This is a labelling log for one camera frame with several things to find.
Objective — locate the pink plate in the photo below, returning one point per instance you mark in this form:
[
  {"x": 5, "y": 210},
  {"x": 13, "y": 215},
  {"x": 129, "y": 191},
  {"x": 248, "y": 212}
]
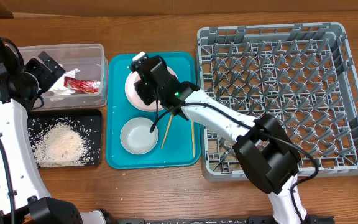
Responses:
[{"x": 132, "y": 95}]

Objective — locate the grey small bowl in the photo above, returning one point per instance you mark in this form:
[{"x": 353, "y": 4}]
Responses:
[{"x": 136, "y": 137}]

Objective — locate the wooden chopstick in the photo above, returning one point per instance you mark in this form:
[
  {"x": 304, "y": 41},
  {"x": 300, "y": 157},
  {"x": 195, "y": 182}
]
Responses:
[
  {"x": 167, "y": 130},
  {"x": 193, "y": 138}
]

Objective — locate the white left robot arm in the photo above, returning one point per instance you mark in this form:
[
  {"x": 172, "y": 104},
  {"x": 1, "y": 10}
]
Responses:
[{"x": 23, "y": 195}]

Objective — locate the teal plastic tray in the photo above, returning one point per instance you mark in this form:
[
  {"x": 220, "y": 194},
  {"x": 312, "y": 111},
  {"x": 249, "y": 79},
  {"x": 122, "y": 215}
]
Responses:
[{"x": 177, "y": 150}]

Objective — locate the clear plastic waste bin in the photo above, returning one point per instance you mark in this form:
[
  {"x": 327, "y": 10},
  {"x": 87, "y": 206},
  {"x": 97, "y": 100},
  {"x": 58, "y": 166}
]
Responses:
[{"x": 80, "y": 61}]

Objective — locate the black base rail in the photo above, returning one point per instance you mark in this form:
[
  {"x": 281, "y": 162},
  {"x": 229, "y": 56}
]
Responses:
[{"x": 312, "y": 219}]

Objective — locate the grey plastic dish rack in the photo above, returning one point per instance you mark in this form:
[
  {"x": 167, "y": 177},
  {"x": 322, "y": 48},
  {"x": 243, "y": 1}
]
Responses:
[{"x": 302, "y": 74}]

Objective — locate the right wooden chopstick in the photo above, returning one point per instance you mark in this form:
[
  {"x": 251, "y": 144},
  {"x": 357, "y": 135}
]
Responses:
[{"x": 193, "y": 138}]

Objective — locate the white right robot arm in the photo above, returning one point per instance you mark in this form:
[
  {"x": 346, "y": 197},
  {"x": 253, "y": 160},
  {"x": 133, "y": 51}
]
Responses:
[{"x": 264, "y": 151}]

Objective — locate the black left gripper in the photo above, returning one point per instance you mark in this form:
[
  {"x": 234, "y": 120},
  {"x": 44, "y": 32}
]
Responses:
[{"x": 48, "y": 78}]

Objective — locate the black rectangular tray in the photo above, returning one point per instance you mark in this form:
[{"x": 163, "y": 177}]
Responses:
[{"x": 92, "y": 124}]

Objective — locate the white napkin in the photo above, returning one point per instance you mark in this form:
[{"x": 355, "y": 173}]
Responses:
[{"x": 59, "y": 90}]

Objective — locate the left wooden chopstick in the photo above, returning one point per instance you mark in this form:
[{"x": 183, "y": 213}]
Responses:
[{"x": 167, "y": 130}]

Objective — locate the pile of white rice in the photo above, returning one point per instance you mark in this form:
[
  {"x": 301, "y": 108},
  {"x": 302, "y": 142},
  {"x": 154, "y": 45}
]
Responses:
[{"x": 61, "y": 144}]

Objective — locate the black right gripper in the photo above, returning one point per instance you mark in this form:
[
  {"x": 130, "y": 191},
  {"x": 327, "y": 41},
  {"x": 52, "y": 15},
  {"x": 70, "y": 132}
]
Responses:
[{"x": 145, "y": 90}]

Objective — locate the red snack wrapper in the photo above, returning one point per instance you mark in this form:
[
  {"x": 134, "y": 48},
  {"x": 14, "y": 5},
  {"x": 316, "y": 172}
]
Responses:
[{"x": 83, "y": 86}]

